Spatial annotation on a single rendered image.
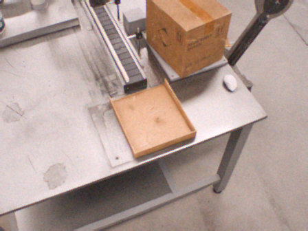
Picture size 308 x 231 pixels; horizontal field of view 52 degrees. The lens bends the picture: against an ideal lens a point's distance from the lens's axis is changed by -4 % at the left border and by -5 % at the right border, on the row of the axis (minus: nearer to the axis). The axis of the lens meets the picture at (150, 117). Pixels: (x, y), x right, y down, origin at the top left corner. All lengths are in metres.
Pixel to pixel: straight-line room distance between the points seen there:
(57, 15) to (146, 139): 0.89
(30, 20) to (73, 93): 0.56
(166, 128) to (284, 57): 1.91
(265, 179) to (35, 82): 1.53
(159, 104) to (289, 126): 1.37
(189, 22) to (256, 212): 1.28
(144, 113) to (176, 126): 0.14
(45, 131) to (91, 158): 0.24
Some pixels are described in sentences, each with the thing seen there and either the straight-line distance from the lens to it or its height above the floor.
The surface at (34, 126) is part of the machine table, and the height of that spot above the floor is 0.83.
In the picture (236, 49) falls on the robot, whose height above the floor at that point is 0.55.
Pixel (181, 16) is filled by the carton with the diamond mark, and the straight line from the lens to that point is 1.38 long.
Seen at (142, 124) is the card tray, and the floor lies 0.83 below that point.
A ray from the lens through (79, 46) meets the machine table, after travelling 1.71.
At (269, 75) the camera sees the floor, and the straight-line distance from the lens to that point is 2.86.
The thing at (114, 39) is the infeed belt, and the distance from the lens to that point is 1.65.
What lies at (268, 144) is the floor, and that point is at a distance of 2.42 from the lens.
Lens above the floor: 1.94
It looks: 54 degrees down
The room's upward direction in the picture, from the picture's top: straight up
